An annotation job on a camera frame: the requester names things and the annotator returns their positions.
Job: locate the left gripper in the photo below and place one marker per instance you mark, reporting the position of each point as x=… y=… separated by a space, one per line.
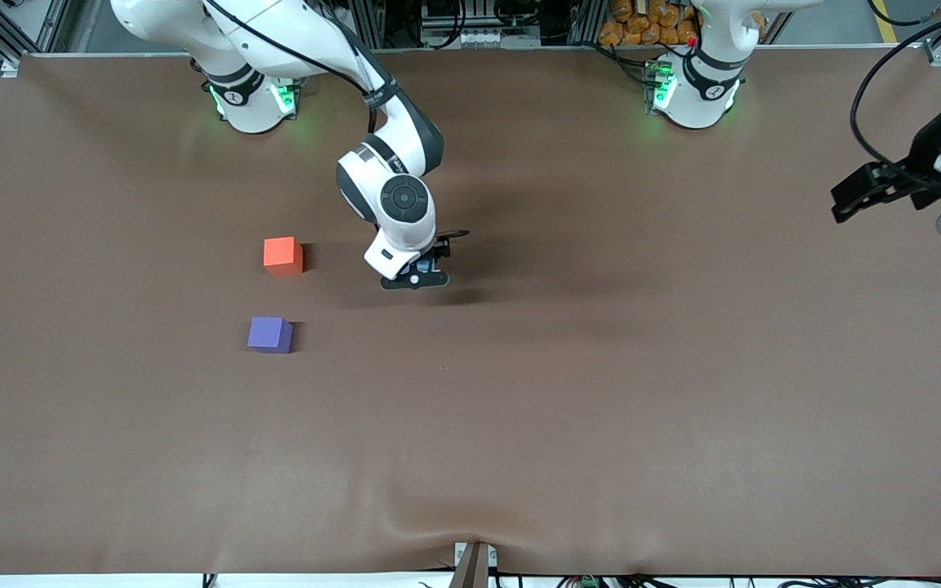
x=921 y=158

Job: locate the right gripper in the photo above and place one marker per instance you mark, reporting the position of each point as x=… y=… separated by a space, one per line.
x=435 y=250

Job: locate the light blue foam block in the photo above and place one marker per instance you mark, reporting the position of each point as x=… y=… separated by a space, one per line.
x=428 y=267

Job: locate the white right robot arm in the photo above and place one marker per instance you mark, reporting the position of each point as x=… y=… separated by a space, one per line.
x=405 y=196

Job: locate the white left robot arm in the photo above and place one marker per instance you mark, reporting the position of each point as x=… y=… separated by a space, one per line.
x=699 y=98

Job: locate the orange foam block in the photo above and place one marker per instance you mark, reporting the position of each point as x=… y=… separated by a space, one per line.
x=283 y=255

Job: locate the purple foam block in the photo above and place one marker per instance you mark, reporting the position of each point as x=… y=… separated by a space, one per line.
x=269 y=334

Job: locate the brown table mat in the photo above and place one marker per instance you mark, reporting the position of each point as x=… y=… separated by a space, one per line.
x=470 y=425

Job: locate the white power strip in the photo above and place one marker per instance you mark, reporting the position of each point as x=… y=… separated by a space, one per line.
x=479 y=38

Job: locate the small electronics board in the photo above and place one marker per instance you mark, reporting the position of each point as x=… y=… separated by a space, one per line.
x=657 y=86

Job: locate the black equipment rack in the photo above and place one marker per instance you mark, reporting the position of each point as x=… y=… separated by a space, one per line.
x=552 y=20

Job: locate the bag of orange items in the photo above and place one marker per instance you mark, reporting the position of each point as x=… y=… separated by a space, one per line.
x=634 y=20

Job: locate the green terminal connector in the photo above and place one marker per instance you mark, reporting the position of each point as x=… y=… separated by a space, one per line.
x=589 y=582

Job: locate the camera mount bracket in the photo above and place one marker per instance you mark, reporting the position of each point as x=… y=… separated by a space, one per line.
x=473 y=565

